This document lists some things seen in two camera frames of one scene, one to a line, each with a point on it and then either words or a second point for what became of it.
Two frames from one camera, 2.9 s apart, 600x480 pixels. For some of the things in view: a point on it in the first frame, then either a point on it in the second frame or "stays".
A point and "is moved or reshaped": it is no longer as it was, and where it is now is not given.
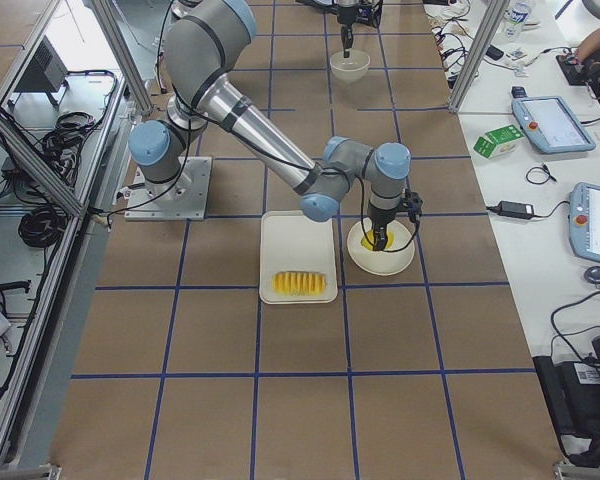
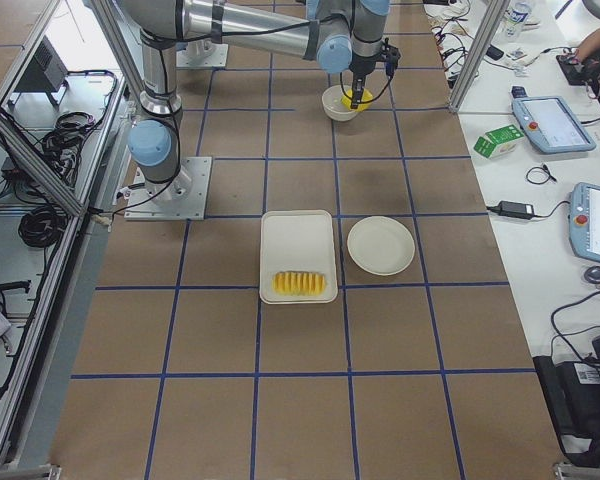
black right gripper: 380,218 → 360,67
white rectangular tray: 291,243 stays
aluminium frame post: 487,29 stays
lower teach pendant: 594,223 stays
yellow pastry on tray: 300,283 stays
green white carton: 498,142 stays
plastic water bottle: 519,15 stays
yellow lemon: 370,237 → 366,96
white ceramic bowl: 349,69 is moved or reshaped
